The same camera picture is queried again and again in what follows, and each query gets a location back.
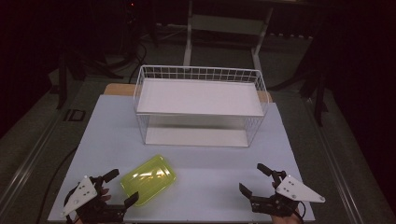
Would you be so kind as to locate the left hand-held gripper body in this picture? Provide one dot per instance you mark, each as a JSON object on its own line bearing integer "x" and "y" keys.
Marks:
{"x": 93, "y": 211}

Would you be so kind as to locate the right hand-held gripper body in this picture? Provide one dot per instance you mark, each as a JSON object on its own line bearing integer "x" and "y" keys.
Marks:
{"x": 295, "y": 190}

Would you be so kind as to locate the yellow-green plastic tray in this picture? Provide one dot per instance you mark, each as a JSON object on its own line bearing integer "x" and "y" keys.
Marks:
{"x": 148, "y": 180}

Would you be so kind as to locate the person's left hand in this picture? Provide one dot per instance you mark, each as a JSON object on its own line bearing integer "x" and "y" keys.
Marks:
{"x": 105, "y": 195}

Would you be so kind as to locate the person's right hand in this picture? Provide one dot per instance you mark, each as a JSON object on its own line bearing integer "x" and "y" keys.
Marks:
{"x": 288, "y": 220}

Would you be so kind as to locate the white table mat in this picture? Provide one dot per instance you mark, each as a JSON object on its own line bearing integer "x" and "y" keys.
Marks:
{"x": 199, "y": 186}

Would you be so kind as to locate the black floor socket plate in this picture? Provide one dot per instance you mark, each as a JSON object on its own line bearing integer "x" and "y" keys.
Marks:
{"x": 74, "y": 115}

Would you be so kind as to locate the black metal stand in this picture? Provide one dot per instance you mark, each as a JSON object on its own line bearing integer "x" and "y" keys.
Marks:
{"x": 319, "y": 99}
{"x": 63, "y": 81}

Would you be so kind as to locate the metal floor rail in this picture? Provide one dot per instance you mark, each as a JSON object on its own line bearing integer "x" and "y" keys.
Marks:
{"x": 339, "y": 174}
{"x": 28, "y": 165}

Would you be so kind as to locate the white metal table frame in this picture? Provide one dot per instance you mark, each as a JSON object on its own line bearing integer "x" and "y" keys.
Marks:
{"x": 187, "y": 46}

